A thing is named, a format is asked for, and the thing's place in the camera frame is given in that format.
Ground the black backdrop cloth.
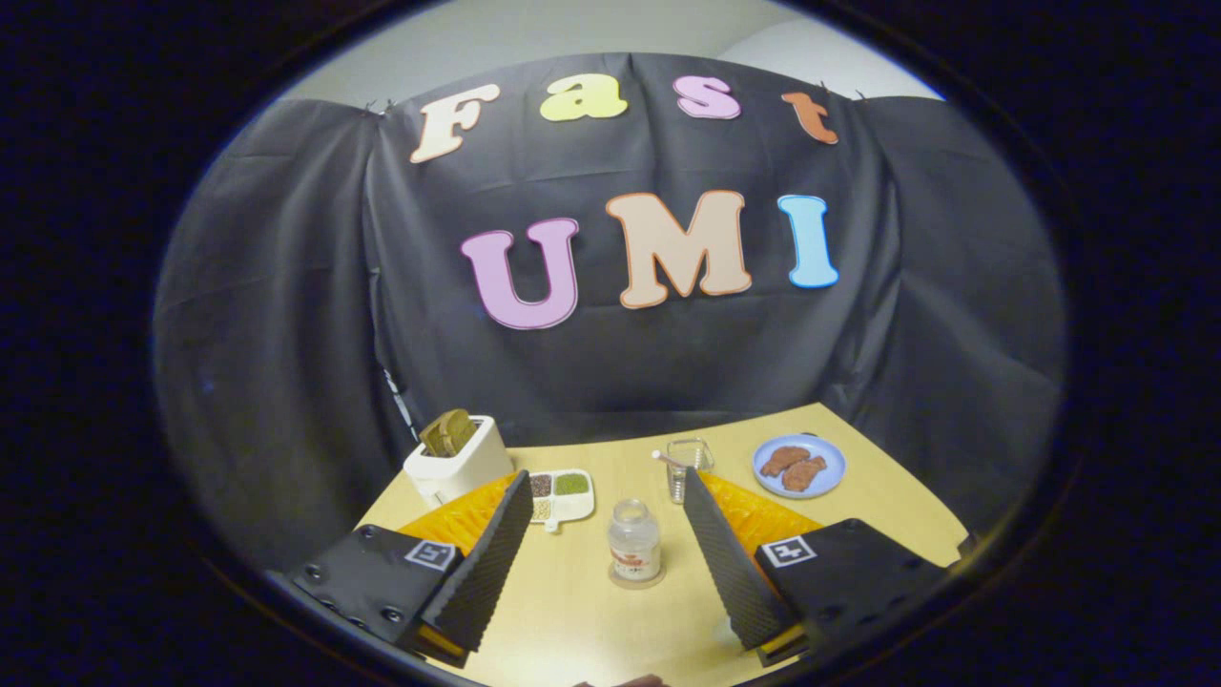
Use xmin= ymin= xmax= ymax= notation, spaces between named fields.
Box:
xmin=153 ymin=52 xmax=1067 ymax=573

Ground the blue plate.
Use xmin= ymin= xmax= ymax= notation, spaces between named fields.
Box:
xmin=752 ymin=434 xmax=847 ymax=500

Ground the brown meat piece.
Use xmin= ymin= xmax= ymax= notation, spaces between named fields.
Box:
xmin=781 ymin=456 xmax=828 ymax=493
xmin=760 ymin=445 xmax=811 ymax=479

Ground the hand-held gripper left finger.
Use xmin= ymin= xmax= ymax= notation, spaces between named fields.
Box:
xmin=289 ymin=468 xmax=535 ymax=669

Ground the brown toast slice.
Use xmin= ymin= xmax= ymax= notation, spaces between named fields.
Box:
xmin=420 ymin=408 xmax=480 ymax=458

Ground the clear glass cup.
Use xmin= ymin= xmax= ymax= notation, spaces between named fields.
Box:
xmin=665 ymin=437 xmax=716 ymax=505

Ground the white divided seasoning dish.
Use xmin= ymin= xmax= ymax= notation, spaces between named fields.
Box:
xmin=528 ymin=468 xmax=596 ymax=533

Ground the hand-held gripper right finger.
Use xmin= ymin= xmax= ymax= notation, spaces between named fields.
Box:
xmin=682 ymin=467 xmax=948 ymax=668

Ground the white toaster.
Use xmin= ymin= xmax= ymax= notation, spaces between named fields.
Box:
xmin=403 ymin=415 xmax=517 ymax=508

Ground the wooden table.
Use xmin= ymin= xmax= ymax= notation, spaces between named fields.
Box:
xmin=355 ymin=402 xmax=970 ymax=687

